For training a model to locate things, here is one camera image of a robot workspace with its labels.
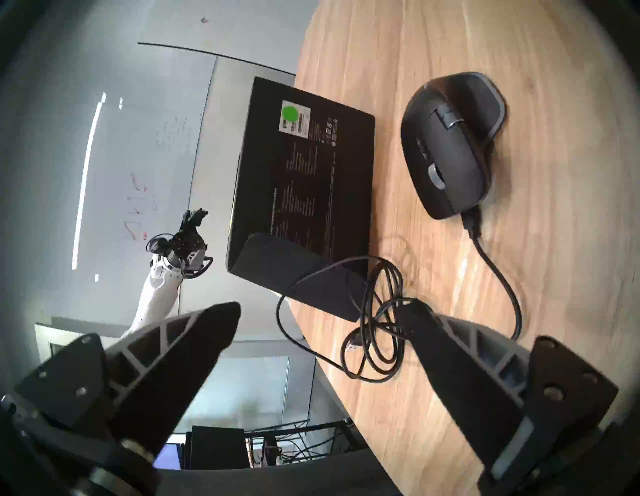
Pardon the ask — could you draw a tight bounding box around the white green box label sticker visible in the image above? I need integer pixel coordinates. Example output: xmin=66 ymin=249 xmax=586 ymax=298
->
xmin=278 ymin=100 xmax=312 ymax=139

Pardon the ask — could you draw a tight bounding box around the white freestanding whiteboard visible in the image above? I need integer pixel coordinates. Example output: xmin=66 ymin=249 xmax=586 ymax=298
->
xmin=135 ymin=0 xmax=321 ymax=76

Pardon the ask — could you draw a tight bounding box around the black cardboard box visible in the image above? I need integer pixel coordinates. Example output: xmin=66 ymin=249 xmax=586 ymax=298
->
xmin=225 ymin=76 xmax=377 ymax=323

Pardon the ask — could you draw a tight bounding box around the black wired computer mouse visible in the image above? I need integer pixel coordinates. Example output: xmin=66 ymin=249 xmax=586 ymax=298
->
xmin=276 ymin=71 xmax=524 ymax=384

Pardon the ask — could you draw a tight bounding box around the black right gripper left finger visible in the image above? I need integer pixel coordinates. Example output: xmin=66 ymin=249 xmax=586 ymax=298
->
xmin=15 ymin=301 xmax=242 ymax=466

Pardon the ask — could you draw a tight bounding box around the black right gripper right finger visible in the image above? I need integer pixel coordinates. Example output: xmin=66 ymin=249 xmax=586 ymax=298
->
xmin=395 ymin=300 xmax=618 ymax=496

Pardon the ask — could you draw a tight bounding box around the black computer case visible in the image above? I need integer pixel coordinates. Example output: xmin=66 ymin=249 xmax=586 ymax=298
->
xmin=187 ymin=425 xmax=249 ymax=471

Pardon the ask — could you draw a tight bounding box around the black wire equipment rack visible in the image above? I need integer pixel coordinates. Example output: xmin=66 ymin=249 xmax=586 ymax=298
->
xmin=245 ymin=419 xmax=368 ymax=468

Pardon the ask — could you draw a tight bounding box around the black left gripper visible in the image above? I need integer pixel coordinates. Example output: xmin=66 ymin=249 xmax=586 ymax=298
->
xmin=167 ymin=208 xmax=210 ymax=275

